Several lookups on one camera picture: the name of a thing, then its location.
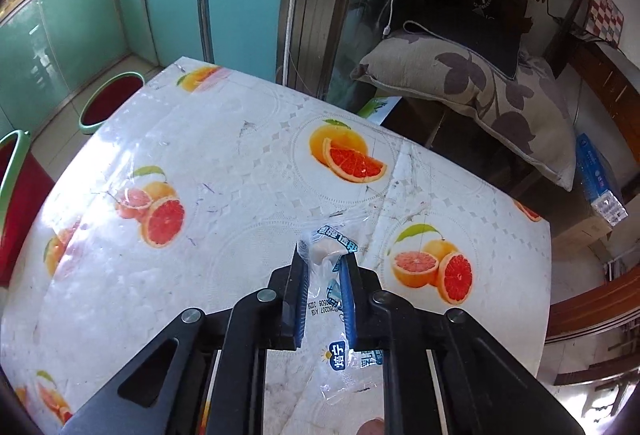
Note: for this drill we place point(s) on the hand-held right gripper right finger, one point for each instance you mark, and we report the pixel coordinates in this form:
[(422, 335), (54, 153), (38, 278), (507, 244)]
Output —
[(347, 305)]

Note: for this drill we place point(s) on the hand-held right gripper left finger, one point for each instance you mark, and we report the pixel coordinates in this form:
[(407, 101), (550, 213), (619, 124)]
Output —
[(299, 300)]

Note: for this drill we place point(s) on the clear plastic wrapper blue print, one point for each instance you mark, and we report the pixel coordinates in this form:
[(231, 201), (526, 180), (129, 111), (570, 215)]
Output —
[(340, 365)]

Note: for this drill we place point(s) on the large red bucket green rim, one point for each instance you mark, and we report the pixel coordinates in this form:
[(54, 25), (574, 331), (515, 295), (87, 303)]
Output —
[(20, 215)]

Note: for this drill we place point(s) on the person's right hand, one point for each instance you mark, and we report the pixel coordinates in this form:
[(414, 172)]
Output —
[(372, 427)]

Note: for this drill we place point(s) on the green white box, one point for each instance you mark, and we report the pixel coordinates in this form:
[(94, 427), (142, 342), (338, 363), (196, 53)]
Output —
[(379, 110)]

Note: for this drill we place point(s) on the floral beige pillow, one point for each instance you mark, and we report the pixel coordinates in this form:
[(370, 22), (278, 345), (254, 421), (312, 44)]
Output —
[(475, 85)]

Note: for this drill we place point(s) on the small red bucket green rim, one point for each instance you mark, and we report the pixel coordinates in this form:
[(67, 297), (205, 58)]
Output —
[(107, 102)]

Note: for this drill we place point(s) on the blue packet box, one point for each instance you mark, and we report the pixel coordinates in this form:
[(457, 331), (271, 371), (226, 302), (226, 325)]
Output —
[(600, 180)]

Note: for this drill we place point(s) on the black cloth bag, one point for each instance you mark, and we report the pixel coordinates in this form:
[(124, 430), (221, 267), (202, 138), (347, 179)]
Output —
[(475, 20)]

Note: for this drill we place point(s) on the red white checkered board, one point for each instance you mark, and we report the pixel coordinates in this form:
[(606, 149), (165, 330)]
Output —
[(606, 12)]

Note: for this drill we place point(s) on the wooden bench frame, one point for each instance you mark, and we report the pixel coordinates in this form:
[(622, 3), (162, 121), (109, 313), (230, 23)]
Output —
[(610, 85)]

